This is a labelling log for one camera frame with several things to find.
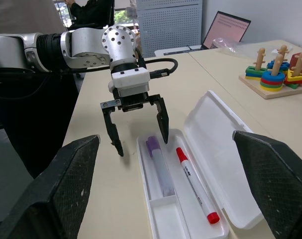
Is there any white plastic pencil case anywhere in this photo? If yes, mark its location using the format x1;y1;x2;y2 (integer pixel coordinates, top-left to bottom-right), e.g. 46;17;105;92
136;90;265;239

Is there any wooden toy base board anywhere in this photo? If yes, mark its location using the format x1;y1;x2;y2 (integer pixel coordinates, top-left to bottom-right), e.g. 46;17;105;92
238;74;302;100

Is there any round toy ring stack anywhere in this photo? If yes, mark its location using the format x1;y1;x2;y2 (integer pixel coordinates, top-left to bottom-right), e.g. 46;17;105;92
260;71;286;92

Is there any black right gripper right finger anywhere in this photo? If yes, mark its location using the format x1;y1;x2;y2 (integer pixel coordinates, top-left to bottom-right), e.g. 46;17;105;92
232;130;302;239

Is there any square toy block stack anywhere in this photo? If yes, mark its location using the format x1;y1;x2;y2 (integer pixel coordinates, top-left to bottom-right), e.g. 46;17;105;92
244;65;266;81

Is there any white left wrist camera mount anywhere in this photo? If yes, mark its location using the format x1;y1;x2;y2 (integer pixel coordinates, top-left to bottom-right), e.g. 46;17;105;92
108;67;151;98

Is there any open laptop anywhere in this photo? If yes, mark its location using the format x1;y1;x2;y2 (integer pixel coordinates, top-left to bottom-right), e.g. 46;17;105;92
163;10;252;56

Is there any red toy block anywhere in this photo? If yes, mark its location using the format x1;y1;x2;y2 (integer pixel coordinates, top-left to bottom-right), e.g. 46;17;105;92
289;50;302;73

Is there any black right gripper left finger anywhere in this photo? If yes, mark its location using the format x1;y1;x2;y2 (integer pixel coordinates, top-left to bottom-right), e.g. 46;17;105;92
0;134;101;239

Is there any wooden toy peg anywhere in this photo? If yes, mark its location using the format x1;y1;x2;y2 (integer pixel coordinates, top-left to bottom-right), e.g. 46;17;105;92
291;50;302;77
277;44;290;60
269;53;285;76
254;47;267;71

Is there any triangular toy block stack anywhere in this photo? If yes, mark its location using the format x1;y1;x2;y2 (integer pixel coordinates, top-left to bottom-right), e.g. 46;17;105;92
284;69;302;90

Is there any blue toy ring stack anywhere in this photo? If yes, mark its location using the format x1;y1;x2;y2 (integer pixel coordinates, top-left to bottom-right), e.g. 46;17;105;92
267;60;291;73

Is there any white perforated panel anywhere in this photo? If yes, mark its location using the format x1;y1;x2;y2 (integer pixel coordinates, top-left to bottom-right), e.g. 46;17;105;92
135;0;204;58

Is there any person in black clothes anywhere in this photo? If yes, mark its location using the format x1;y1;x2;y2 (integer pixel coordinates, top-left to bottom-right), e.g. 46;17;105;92
68;0;115;28

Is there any red marker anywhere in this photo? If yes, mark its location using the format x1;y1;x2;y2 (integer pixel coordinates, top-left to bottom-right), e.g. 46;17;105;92
175;147;220;225

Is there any clear plastic bag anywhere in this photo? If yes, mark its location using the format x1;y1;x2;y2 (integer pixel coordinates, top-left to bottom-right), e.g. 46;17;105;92
211;37;244;55

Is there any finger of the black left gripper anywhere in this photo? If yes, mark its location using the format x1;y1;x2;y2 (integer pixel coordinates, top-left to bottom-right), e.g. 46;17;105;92
149;97;170;145
101;106;125;158

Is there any purple marker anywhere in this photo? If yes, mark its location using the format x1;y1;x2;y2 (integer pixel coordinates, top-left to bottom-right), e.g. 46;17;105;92
145;135;176;197

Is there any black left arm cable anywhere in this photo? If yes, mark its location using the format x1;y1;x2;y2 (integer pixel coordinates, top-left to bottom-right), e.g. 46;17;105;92
0;48;179;81

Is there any black bulky shape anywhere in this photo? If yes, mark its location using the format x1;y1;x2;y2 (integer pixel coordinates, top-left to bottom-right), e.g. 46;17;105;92
0;71;80;179

